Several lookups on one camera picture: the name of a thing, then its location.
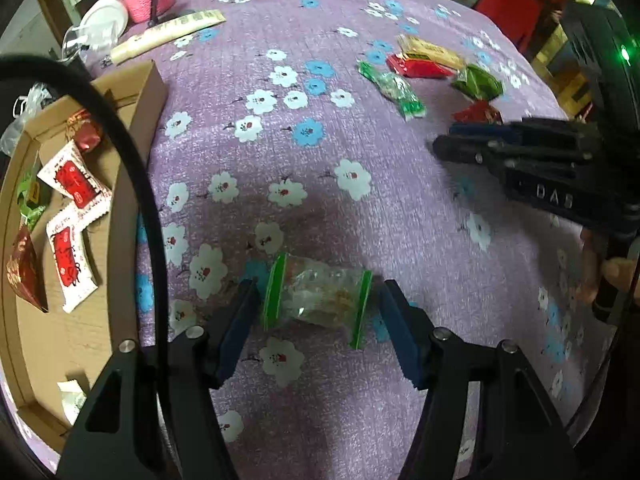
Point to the green speckled clear packet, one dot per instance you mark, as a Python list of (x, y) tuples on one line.
[(392, 87)]

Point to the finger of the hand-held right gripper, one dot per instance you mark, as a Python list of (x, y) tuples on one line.
[(480, 130), (460, 150)]

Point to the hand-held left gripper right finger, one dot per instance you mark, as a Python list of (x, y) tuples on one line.
[(400, 330)]

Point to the clear plastic bag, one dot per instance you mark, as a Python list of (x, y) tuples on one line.
[(25, 110)]

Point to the white plate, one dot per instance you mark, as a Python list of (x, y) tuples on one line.
[(102, 20)]

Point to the dark red foil candy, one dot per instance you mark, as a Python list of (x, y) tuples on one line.
[(85, 132)]

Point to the shallow cardboard box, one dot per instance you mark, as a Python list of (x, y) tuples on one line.
[(55, 340)]

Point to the clear packet with green ends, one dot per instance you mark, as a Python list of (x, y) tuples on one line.
[(315, 295)]

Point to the person's right hand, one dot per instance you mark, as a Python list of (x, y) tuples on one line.
[(589, 270)]

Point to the golden brown snack packet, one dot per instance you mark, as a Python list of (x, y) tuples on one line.
[(430, 52)]

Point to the green snack packet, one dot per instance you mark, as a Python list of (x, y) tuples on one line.
[(30, 200), (477, 82)]

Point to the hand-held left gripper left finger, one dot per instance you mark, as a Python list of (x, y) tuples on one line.
[(240, 320)]

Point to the small red snack packet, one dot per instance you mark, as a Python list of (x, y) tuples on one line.
[(477, 112)]

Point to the cream long tube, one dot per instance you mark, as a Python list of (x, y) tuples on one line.
[(165, 35)]

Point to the pale beige snack packet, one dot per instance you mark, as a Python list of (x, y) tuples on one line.
[(72, 400)]

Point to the white and red snack packet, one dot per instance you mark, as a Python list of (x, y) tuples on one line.
[(70, 255), (75, 177)]

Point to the red-brown foil snack packet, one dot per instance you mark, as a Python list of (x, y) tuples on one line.
[(22, 270)]

